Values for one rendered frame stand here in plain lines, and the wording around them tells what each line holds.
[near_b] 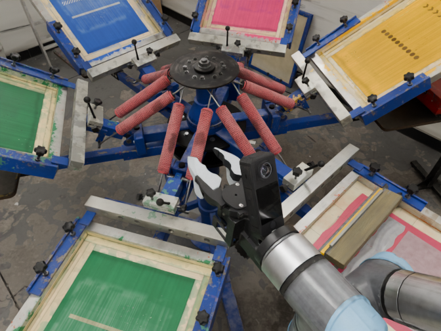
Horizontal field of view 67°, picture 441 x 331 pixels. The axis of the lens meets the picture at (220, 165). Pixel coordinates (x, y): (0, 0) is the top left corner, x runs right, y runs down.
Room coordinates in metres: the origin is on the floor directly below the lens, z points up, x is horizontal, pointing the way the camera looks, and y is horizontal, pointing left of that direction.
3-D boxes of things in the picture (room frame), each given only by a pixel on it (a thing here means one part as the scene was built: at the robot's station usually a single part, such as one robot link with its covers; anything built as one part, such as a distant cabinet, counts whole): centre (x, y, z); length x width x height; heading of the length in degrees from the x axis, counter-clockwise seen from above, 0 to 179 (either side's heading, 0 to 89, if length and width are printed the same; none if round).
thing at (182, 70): (1.28, 0.07, 0.67); 0.39 x 0.39 x 1.35
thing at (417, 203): (0.89, -0.70, 0.97); 0.30 x 0.05 x 0.07; 44
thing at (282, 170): (0.93, -0.27, 1.02); 0.17 x 0.06 x 0.05; 44
